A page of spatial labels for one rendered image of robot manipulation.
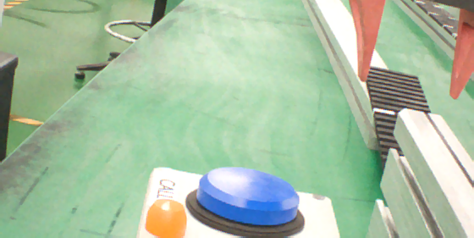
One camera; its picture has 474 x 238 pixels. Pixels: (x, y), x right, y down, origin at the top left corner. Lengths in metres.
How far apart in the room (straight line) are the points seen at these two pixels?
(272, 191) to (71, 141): 0.26
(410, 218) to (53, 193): 0.20
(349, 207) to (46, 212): 0.20
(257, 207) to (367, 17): 0.32
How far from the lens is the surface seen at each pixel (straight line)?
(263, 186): 0.36
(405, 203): 0.43
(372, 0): 0.64
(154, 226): 0.33
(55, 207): 0.49
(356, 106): 0.77
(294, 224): 0.36
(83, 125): 0.62
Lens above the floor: 0.98
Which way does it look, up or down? 15 degrees down
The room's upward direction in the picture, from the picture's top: 11 degrees clockwise
